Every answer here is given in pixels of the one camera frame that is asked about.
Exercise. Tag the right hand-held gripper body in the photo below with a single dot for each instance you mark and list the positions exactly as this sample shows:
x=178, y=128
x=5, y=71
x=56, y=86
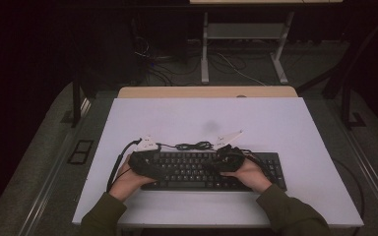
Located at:
x=231, y=157

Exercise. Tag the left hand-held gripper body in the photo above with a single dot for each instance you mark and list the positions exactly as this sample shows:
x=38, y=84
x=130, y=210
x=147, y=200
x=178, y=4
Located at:
x=144, y=162

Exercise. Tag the black computer keyboard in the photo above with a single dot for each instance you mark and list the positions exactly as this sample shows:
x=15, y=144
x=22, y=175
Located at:
x=190, y=172

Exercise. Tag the person's left hand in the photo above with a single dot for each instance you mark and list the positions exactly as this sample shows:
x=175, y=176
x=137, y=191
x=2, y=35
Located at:
x=129, y=185

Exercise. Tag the person's right hand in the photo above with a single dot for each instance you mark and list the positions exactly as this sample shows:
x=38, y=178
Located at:
x=249, y=178

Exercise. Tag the white table cover board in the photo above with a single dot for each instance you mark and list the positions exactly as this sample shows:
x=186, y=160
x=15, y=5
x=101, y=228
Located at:
x=210, y=111

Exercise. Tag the black metal stand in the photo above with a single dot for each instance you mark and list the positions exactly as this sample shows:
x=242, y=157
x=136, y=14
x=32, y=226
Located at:
x=76, y=101
x=346, y=98

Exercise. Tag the black floor socket frame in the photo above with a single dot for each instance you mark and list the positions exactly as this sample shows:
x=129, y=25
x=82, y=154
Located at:
x=80, y=151

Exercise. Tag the aluminium floor rail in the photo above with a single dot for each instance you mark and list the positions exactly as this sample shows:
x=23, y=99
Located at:
x=46, y=190
x=370, y=177

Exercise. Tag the white metal desk frame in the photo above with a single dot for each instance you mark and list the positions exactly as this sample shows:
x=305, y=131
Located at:
x=242, y=31

